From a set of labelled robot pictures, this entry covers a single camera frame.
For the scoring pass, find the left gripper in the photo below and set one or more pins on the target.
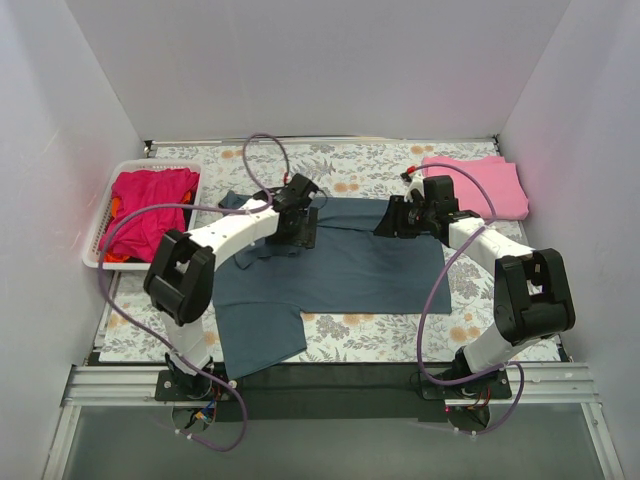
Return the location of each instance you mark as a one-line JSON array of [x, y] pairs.
[[305, 227]]

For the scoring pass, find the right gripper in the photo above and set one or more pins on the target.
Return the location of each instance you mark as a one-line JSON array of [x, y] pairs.
[[391, 218]]

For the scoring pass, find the blue-grey t-shirt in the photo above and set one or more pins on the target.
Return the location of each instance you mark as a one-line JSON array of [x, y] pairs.
[[261, 293]]

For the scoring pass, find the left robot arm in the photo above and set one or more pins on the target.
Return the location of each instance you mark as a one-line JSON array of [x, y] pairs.
[[180, 279]]

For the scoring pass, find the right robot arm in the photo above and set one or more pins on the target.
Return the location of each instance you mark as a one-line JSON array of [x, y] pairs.
[[531, 299]]

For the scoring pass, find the floral table mat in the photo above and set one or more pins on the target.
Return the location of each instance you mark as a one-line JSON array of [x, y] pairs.
[[343, 169]]

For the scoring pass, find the magenta t-shirt in basket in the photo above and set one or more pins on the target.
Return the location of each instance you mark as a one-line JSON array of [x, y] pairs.
[[151, 200]]

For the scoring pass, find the orange garment in basket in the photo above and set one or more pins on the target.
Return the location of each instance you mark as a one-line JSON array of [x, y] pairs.
[[117, 213]]

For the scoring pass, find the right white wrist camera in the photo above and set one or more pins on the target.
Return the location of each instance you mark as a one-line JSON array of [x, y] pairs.
[[413, 180]]

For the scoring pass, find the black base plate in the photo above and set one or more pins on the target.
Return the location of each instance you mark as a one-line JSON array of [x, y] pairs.
[[323, 391]]

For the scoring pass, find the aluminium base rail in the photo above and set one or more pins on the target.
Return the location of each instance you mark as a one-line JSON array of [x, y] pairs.
[[545, 383]]

